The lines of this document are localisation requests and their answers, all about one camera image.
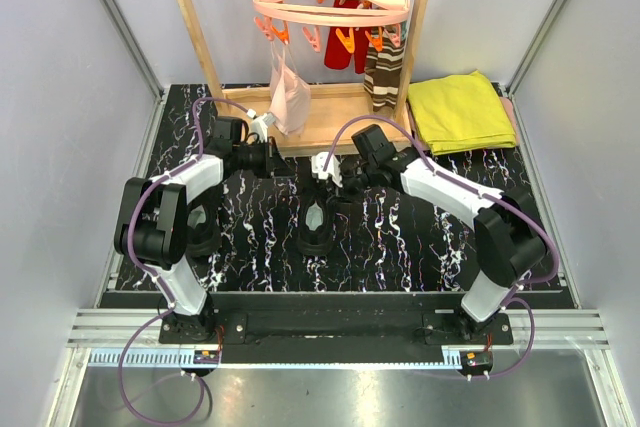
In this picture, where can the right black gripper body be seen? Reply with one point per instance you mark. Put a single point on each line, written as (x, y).
(359, 179)

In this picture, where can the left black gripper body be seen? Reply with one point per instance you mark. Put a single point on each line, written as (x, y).
(256, 157)

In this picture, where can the black sneaker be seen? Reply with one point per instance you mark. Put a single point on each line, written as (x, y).
(315, 223)
(204, 232)

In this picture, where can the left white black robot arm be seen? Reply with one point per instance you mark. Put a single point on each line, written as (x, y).
(167, 220)

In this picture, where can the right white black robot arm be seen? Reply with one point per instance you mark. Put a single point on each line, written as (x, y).
(509, 240)

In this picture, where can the black marble pattern mat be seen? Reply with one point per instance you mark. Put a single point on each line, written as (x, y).
(383, 243)

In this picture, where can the white pink hanging garment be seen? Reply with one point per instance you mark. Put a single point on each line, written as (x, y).
(290, 94)

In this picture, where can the brown striped hanging sock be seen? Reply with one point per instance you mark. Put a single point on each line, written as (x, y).
(382, 74)

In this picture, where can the red hanging sock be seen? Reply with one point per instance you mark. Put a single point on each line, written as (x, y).
(337, 57)

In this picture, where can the yellow folded towel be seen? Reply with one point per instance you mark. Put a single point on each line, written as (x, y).
(460, 113)

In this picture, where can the pink round clip hanger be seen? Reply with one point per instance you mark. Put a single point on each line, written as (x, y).
(273, 18)

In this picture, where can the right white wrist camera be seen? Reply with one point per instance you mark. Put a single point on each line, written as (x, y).
(326, 167)

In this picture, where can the wooden drying rack frame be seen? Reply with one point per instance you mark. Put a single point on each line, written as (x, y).
(332, 105)

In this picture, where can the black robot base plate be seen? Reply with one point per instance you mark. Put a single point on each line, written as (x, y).
(404, 349)

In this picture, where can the aluminium frame rail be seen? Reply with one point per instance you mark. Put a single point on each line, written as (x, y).
(551, 329)

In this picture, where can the grey slotted cable duct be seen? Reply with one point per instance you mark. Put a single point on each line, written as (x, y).
(162, 358)

